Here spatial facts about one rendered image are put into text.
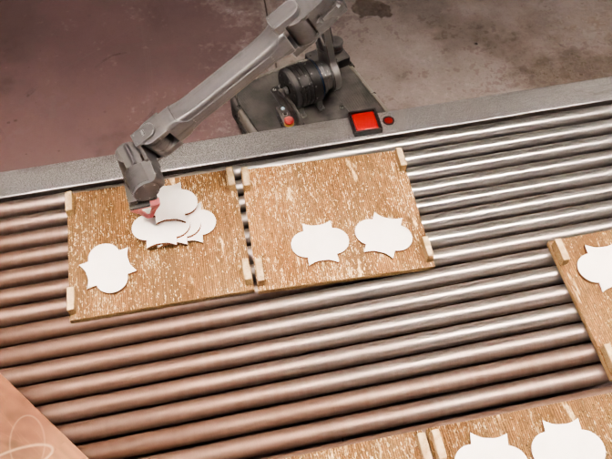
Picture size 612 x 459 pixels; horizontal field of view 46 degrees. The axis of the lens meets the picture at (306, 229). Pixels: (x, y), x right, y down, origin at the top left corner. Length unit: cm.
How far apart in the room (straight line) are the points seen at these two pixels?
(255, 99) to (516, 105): 122
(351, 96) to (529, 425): 174
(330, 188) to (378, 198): 12
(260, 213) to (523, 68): 205
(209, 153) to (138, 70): 162
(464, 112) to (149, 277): 94
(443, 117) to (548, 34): 182
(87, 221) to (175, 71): 174
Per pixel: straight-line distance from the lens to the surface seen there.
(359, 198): 178
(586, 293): 175
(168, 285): 167
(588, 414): 163
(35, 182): 195
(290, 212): 175
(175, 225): 172
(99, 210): 182
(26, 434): 149
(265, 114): 290
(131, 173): 155
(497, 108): 206
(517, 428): 157
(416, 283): 169
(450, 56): 353
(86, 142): 325
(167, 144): 157
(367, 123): 194
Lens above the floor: 237
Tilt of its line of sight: 57 degrees down
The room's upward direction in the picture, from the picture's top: straight up
